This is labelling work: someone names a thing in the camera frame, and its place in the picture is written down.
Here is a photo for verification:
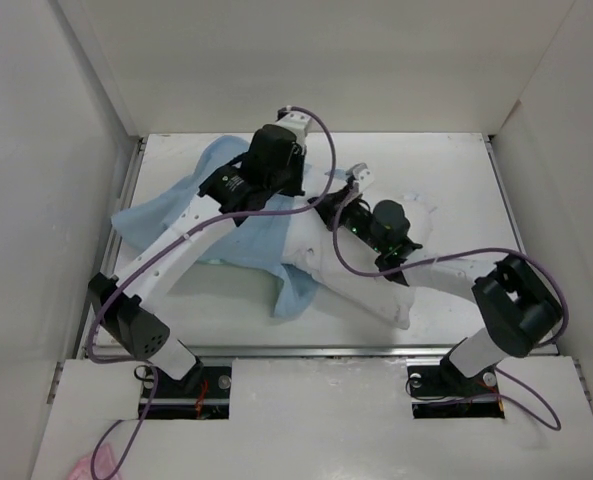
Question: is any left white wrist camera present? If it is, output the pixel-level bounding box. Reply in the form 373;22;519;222
275;106;312;148

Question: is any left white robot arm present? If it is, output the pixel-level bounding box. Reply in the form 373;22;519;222
88;120;308;397

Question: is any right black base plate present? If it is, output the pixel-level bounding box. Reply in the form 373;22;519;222
405;364;505;420

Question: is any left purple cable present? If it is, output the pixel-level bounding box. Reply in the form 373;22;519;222
83;103;338;480

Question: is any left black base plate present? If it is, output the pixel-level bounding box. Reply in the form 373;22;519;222
145;365;232;420

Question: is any blue pillowcase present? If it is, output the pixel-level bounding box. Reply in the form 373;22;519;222
111;135;318;318

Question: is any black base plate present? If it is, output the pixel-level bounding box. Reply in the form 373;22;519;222
145;365;232;420
405;364;505;420

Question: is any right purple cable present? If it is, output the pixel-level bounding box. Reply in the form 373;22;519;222
333;169;570;432

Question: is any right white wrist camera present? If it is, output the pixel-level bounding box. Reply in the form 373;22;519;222
346;163;375;194

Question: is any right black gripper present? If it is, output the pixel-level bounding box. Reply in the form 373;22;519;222
306;185;385;254

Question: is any pink cloth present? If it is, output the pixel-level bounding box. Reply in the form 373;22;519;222
67;444;116;480

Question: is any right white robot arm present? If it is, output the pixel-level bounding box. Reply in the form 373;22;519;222
308;182;566;396

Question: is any white pillow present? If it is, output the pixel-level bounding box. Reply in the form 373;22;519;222
278;167;440;330

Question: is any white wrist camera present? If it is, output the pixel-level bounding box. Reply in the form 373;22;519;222
346;163;375;194
275;106;312;148

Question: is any aluminium front rail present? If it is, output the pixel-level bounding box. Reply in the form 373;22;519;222
189;345;450;358

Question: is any purple cable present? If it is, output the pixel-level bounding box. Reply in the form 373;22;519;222
333;169;570;432
83;103;338;480

